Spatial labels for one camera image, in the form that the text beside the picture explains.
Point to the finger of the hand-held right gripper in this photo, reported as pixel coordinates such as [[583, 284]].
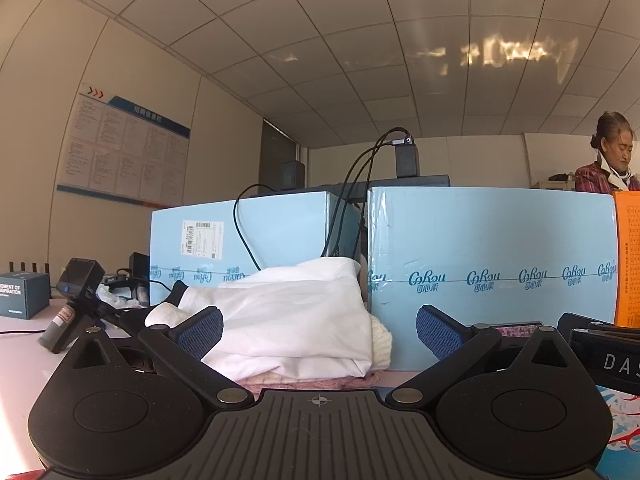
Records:
[[570, 322]]

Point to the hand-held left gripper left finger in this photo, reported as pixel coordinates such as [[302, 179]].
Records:
[[200, 332]]

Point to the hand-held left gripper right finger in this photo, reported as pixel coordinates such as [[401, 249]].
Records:
[[440, 332]]

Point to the cream knit garment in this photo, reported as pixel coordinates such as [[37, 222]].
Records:
[[381, 342]]

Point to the orange carton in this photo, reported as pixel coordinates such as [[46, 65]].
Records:
[[629, 260]]

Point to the small black box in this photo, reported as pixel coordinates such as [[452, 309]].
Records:
[[139, 270]]

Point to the white plastic bag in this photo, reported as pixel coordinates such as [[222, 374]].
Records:
[[117, 297]]

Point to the white folded garment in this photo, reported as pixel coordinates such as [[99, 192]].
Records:
[[290, 310]]

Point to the large light blue carton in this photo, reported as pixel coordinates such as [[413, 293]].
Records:
[[490, 230]]

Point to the pink knit sweater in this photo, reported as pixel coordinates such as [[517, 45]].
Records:
[[310, 384]]

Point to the light blue carton with label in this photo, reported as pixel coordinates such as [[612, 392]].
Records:
[[280, 230]]

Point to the black handheld device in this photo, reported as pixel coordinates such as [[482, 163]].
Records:
[[75, 280]]

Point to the dark grey box device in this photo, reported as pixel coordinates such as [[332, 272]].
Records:
[[292, 175]]

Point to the small dark blue box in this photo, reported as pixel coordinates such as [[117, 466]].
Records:
[[20, 295]]

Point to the dark grey door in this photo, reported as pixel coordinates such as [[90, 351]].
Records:
[[275, 145]]

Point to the black camera on carton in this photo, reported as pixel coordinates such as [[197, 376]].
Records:
[[406, 160]]

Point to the wall notice board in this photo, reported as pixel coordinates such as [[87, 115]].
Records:
[[120, 150]]

